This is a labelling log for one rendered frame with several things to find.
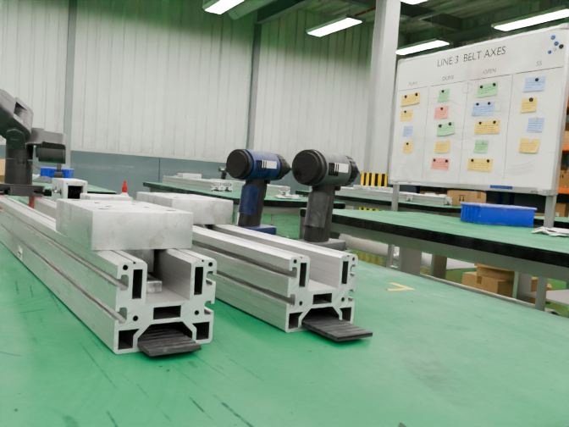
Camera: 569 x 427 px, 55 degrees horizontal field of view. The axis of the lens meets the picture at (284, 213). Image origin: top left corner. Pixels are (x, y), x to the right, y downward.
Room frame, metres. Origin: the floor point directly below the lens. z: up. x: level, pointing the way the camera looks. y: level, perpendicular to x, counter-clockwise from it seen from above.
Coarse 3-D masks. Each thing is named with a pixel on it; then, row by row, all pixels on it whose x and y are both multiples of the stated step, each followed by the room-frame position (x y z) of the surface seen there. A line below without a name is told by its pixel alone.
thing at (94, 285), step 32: (32, 224) 0.82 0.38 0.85; (32, 256) 0.81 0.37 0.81; (64, 256) 0.65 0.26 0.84; (96, 256) 0.54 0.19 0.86; (128, 256) 0.52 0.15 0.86; (160, 256) 0.59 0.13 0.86; (192, 256) 0.56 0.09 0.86; (64, 288) 0.64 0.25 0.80; (96, 288) 0.54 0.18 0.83; (128, 288) 0.49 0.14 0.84; (160, 288) 0.55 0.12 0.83; (192, 288) 0.53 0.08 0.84; (96, 320) 0.54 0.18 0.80; (128, 320) 0.50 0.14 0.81; (160, 320) 0.51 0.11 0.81; (192, 320) 0.53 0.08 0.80; (128, 352) 0.50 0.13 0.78
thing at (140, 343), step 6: (168, 336) 0.52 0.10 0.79; (174, 336) 0.52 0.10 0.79; (180, 336) 0.53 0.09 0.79; (186, 336) 0.53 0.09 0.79; (138, 342) 0.50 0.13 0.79; (144, 342) 0.50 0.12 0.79; (150, 342) 0.50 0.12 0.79; (156, 342) 0.50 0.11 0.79; (162, 342) 0.50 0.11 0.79; (168, 342) 0.51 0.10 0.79
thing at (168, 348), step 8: (160, 344) 0.50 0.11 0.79; (168, 344) 0.50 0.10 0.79; (176, 344) 0.50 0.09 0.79; (184, 344) 0.51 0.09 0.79; (192, 344) 0.50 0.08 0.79; (200, 344) 0.50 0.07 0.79; (152, 352) 0.48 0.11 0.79; (160, 352) 0.48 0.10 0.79; (168, 352) 0.48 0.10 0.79; (176, 352) 0.49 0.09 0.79
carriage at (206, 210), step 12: (144, 192) 0.98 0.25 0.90; (156, 204) 0.91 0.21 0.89; (168, 204) 0.87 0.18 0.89; (180, 204) 0.87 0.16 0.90; (192, 204) 0.88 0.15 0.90; (204, 204) 0.89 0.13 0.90; (216, 204) 0.90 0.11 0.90; (228, 204) 0.91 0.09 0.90; (204, 216) 0.89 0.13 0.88; (216, 216) 0.90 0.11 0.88; (228, 216) 0.91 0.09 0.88; (204, 228) 0.91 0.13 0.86
